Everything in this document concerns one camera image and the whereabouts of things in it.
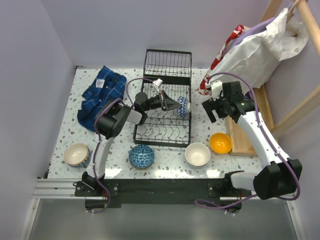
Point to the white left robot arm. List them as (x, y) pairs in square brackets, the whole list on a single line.
[(109, 122)]

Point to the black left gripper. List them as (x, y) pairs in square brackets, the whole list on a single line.
[(163, 100)]

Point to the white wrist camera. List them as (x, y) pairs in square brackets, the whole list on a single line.
[(157, 85), (214, 88)]

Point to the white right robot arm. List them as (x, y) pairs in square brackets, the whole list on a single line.
[(279, 175)]

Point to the red floral cloth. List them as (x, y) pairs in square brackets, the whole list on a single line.
[(237, 32)]

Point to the white ceramic bowl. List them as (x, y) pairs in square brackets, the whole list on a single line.
[(197, 154)]

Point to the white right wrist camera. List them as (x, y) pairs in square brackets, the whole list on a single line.
[(214, 88)]

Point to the black wire dish rack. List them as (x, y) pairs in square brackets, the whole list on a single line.
[(162, 128)]

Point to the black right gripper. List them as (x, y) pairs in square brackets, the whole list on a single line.
[(210, 105)]

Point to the lilac cloth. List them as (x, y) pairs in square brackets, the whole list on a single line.
[(250, 58)]

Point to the cream striped rim bowl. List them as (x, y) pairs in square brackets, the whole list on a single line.
[(77, 155)]

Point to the wooden drying rack frame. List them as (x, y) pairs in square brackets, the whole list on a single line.
[(241, 145)]

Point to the blue plaid shirt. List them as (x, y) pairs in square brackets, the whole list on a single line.
[(107, 86)]

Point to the blue triangle pattern bowl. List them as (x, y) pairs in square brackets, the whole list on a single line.
[(141, 156)]

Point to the aluminium rail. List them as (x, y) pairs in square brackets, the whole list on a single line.
[(58, 188)]

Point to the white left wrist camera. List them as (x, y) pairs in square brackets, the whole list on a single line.
[(157, 85)]

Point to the yellow bowl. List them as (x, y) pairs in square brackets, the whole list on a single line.
[(220, 143)]

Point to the white cloth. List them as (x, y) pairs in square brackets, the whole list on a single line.
[(285, 39)]

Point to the blue zigzag pattern bowl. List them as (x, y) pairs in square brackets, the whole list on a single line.
[(185, 107)]

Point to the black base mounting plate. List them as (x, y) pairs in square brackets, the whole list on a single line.
[(155, 191)]

